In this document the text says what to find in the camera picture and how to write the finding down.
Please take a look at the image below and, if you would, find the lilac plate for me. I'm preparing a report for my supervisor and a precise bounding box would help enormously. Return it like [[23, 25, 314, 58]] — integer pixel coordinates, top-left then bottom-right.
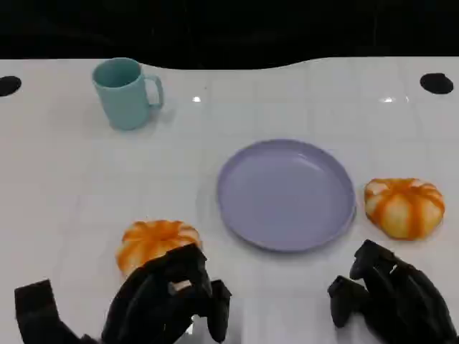
[[216, 138, 357, 252]]

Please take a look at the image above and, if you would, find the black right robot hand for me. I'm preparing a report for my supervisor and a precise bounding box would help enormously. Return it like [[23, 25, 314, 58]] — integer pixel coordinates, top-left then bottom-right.
[[327, 239, 459, 344]]

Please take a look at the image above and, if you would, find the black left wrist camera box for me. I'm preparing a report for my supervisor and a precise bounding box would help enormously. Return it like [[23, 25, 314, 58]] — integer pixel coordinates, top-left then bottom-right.
[[14, 279, 93, 344]]

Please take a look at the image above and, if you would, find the black round table grommet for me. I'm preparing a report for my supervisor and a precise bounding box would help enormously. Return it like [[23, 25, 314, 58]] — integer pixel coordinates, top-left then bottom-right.
[[0, 75, 22, 97], [420, 72, 455, 95]]

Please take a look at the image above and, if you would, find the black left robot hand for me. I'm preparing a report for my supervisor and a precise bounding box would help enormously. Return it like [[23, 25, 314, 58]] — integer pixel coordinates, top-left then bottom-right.
[[101, 243, 232, 344]]

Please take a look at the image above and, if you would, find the pale green mug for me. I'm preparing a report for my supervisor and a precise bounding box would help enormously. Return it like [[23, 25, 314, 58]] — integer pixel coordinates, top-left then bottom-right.
[[91, 57, 165, 131]]

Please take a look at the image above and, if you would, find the orange white toy bread roll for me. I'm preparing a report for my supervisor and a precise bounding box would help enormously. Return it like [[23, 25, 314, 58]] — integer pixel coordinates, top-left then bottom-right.
[[364, 178, 445, 241], [115, 219, 202, 279]]

